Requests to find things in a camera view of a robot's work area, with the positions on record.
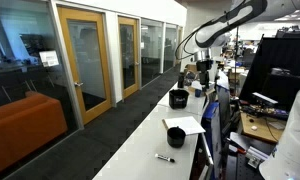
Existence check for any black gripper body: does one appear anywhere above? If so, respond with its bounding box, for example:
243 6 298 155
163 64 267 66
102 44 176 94
195 59 214 74

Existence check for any black bottle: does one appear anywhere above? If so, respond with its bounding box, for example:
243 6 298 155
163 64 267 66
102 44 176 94
177 71 186 89

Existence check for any white lined notepad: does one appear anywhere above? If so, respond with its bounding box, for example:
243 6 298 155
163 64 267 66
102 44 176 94
161 115 207 136

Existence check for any black bucket with white print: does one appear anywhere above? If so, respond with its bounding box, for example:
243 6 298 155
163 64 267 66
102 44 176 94
168 88 190 110

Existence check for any white paper sign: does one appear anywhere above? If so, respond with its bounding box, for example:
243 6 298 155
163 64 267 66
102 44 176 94
38 50 60 68

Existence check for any wooden glass door with handle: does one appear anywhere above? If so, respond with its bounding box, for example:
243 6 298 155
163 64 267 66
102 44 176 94
57 5 113 126

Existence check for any blue box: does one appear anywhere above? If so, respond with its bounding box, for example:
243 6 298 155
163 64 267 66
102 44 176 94
201 101 224 179

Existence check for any black sensor bar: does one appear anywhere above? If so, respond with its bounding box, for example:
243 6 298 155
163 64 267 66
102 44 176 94
251 92 279 106

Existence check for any orange sofa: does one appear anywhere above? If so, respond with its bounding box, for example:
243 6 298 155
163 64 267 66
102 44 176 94
0 90 69 178

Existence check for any narrow wooden door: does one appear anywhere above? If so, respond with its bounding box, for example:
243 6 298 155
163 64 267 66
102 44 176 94
176 26 184 64

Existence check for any black bowl with handle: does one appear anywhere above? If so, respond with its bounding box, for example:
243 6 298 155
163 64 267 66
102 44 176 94
166 125 187 149

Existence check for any large black monitor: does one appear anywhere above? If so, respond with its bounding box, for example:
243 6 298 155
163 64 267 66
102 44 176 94
239 34 300 111

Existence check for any black clamp with orange grip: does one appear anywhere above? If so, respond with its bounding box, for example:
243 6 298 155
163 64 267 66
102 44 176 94
228 131 254 155

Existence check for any wooden desk board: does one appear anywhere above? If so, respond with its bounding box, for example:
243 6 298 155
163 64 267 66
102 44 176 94
239 111 288 145

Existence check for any black marker pen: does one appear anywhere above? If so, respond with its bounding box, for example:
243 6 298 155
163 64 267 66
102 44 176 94
154 153 176 164

